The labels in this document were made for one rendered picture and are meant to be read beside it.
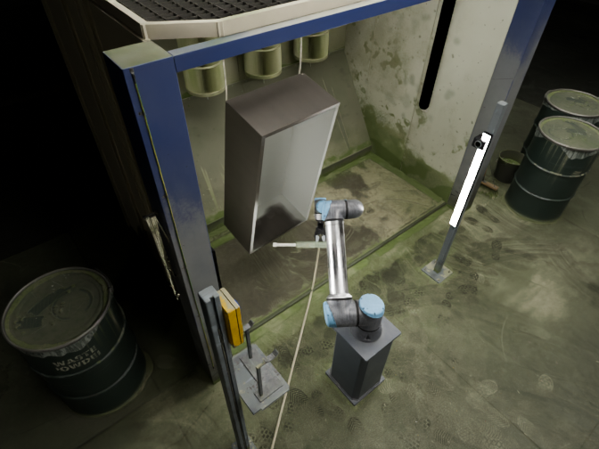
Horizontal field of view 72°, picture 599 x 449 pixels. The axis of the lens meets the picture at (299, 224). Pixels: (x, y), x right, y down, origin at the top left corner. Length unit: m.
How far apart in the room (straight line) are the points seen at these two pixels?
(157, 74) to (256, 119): 0.95
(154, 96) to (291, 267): 2.39
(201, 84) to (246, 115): 1.17
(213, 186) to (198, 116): 0.64
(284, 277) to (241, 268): 0.40
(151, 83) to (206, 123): 2.42
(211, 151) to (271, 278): 1.29
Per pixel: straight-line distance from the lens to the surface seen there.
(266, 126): 2.37
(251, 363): 2.33
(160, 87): 1.59
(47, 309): 2.78
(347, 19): 2.02
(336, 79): 4.78
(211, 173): 3.94
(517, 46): 3.74
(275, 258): 3.73
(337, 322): 2.40
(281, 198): 3.59
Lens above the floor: 2.87
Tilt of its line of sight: 44 degrees down
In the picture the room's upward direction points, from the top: 1 degrees clockwise
